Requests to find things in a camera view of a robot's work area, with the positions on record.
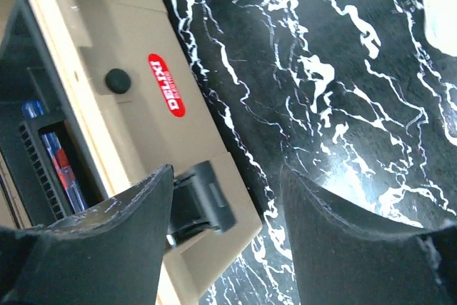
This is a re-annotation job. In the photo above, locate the tan plastic tool box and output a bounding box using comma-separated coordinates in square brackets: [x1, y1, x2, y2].
[1, 0, 261, 304]

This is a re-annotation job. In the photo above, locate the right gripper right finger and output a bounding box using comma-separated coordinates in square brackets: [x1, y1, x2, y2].
[280, 165, 456, 304]

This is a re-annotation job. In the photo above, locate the green napa cabbage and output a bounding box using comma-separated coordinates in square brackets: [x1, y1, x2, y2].
[423, 0, 456, 57]

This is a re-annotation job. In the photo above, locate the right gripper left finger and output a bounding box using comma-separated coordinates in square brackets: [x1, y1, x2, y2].
[1, 164, 174, 304]

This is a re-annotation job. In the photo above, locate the black tool box tray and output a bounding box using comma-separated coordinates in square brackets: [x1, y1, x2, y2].
[1, 0, 106, 225]

